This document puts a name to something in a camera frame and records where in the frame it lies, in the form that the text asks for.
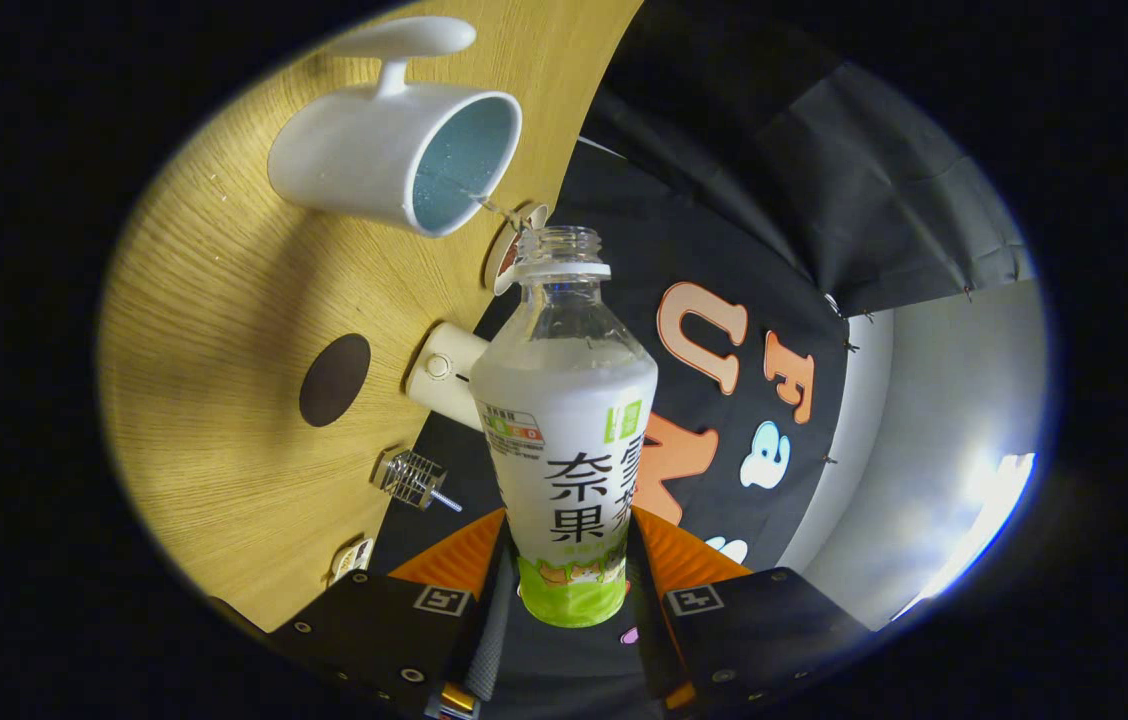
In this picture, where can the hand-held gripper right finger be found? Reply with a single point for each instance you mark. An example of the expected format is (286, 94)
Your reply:
(649, 640)

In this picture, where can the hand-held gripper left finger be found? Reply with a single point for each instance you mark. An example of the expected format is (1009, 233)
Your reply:
(489, 620)

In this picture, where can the white green label juice bottle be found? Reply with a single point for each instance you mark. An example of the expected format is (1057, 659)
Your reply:
(564, 470)

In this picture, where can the dark brown round coaster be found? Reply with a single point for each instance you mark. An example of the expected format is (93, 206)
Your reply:
(335, 380)

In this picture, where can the white cup with blue inside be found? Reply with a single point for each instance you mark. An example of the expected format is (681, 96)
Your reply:
(354, 150)

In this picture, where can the silver metal utensil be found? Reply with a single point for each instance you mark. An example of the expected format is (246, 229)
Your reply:
(446, 499)

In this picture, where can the white divided condiment dish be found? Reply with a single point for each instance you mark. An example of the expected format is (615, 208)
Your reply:
(352, 560)

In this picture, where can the white toaster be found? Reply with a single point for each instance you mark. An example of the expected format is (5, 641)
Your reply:
(444, 370)

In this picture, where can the white round plate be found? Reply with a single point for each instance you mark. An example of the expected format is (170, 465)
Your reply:
(502, 255)

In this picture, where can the wooden table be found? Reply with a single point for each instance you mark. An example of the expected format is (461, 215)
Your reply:
(214, 330)

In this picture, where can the black backdrop cloth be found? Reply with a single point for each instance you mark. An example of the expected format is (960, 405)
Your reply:
(724, 150)

